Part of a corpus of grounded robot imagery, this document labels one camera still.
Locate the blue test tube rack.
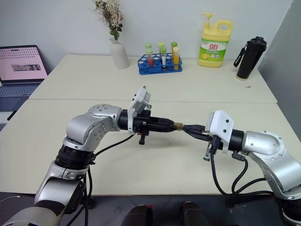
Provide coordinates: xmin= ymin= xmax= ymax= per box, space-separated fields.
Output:
xmin=137 ymin=53 xmax=183 ymax=76

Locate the yellow-capped tube with orange liquid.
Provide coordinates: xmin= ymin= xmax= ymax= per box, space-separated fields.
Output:
xmin=172 ymin=47 xmax=181 ymax=71

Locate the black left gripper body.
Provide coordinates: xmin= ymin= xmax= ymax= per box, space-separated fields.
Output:
xmin=134 ymin=105 xmax=155 ymax=145

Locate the dark rounded shape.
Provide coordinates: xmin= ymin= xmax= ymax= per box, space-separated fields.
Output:
xmin=122 ymin=204 xmax=154 ymax=226
xmin=180 ymin=201 xmax=209 ymax=226

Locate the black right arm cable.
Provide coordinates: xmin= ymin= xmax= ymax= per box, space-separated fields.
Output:
xmin=209 ymin=150 xmax=277 ymax=197

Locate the yellow dish soap pump bottle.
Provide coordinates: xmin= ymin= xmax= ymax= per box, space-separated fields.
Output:
xmin=198 ymin=12 xmax=234 ymax=68

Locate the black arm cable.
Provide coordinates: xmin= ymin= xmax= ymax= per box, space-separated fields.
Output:
xmin=81 ymin=134 xmax=141 ymax=226
xmin=209 ymin=150 xmax=277 ymax=197

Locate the thin white cable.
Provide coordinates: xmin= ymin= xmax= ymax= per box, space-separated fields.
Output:
xmin=0 ymin=194 xmax=21 ymax=204

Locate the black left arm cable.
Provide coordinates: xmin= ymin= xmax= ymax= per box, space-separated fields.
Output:
xmin=81 ymin=134 xmax=141 ymax=226

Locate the dried flower bouquet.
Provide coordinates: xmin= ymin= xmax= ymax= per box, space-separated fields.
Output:
xmin=90 ymin=0 xmax=125 ymax=41

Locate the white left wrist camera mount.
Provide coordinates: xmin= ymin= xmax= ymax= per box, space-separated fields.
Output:
xmin=127 ymin=86 xmax=152 ymax=136

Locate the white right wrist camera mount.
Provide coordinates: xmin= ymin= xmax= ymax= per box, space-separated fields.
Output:
xmin=204 ymin=109 xmax=235 ymax=154

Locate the white ceramic vase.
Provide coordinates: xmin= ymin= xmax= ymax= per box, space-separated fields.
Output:
xmin=109 ymin=37 xmax=131 ymax=70

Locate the open laptop computer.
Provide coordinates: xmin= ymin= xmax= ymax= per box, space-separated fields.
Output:
xmin=0 ymin=45 xmax=49 ymax=126

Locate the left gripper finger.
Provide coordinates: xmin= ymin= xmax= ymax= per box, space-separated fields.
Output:
xmin=154 ymin=117 xmax=176 ymax=127
xmin=154 ymin=124 xmax=176 ymax=133

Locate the black drinking bottle with strap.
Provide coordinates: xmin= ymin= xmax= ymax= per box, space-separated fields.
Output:
xmin=233 ymin=36 xmax=268 ymax=81

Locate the green-capped tube with red liquid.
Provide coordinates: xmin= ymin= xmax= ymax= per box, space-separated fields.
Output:
xmin=145 ymin=48 xmax=155 ymax=67

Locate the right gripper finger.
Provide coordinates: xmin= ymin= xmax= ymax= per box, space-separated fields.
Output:
xmin=182 ymin=123 xmax=207 ymax=133
xmin=184 ymin=129 xmax=213 ymax=143

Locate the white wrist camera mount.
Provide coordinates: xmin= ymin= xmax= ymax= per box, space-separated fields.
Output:
xmin=204 ymin=109 xmax=235 ymax=154
xmin=127 ymin=86 xmax=152 ymax=136

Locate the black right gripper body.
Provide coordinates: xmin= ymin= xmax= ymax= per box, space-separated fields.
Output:
xmin=203 ymin=132 xmax=223 ymax=162

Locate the green-capped clear test tube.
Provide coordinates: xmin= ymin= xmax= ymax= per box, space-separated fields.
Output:
xmin=159 ymin=48 xmax=168 ymax=71

